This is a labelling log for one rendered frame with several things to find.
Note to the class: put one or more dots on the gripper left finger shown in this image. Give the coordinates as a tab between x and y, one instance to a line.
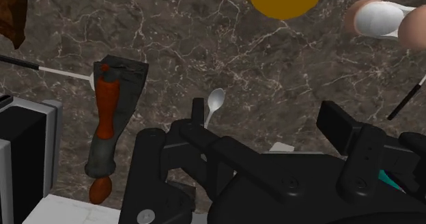
156	170

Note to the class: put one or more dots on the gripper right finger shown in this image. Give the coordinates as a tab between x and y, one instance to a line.
361	163

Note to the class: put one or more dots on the teal object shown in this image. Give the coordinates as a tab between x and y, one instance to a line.
389	180

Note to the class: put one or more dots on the grey and orange spatula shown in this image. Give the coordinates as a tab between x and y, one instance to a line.
106	110

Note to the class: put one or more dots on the silver spoon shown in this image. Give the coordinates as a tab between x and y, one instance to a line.
215	100

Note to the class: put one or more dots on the white marble slab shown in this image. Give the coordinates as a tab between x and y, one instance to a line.
70	211

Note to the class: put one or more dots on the black and grey appliance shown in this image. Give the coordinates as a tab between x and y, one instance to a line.
23	156

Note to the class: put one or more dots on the pink and white object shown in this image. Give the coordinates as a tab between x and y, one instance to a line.
377	18

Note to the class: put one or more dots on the yellow round object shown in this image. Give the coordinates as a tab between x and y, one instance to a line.
286	0

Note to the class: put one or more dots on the brown rough object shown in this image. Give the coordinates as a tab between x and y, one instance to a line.
11	10

